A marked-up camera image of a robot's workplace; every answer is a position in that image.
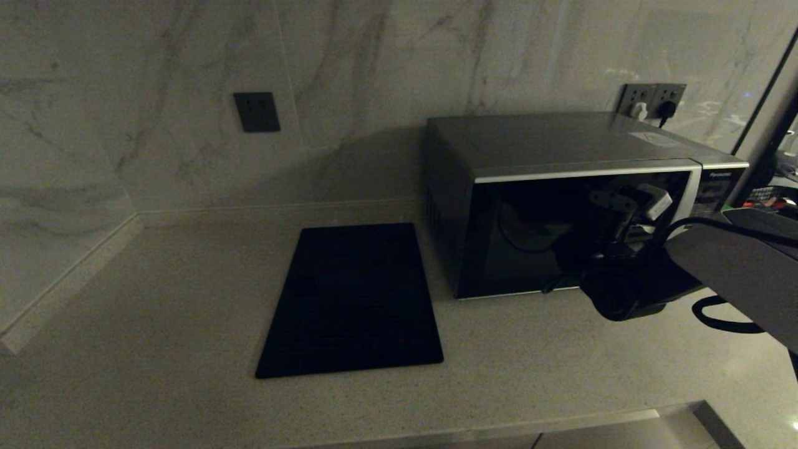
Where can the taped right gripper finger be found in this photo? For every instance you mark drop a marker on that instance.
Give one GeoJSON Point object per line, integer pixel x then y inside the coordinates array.
{"type": "Point", "coordinates": [653, 206]}
{"type": "Point", "coordinates": [614, 215]}

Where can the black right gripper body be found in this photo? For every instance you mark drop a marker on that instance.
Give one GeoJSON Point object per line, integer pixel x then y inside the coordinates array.
{"type": "Point", "coordinates": [614, 255]}

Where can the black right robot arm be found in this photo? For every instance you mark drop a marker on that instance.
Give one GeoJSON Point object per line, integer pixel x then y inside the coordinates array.
{"type": "Point", "coordinates": [735, 268]}

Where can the silver black microwave oven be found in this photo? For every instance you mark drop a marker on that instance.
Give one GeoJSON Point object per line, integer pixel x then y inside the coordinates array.
{"type": "Point", "coordinates": [548, 140]}

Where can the white plug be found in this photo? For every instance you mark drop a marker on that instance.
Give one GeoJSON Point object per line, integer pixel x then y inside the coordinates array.
{"type": "Point", "coordinates": [639, 112]}

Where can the black plug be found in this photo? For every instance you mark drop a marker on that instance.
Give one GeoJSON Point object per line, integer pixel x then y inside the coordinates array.
{"type": "Point", "coordinates": [668, 111]}

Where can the metal shopping cart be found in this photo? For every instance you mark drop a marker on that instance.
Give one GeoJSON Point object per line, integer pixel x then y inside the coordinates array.
{"type": "Point", "coordinates": [773, 196]}

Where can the black induction cooktop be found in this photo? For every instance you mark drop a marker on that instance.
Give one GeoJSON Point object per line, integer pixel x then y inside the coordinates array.
{"type": "Point", "coordinates": [355, 299]}

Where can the black metal frame post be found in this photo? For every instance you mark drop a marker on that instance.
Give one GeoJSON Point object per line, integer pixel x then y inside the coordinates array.
{"type": "Point", "coordinates": [757, 168]}

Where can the grey double wall socket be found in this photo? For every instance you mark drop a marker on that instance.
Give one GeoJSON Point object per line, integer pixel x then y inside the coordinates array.
{"type": "Point", "coordinates": [654, 93]}

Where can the dark single wall socket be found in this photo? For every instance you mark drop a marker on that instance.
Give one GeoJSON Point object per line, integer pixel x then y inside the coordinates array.
{"type": "Point", "coordinates": [257, 112]}

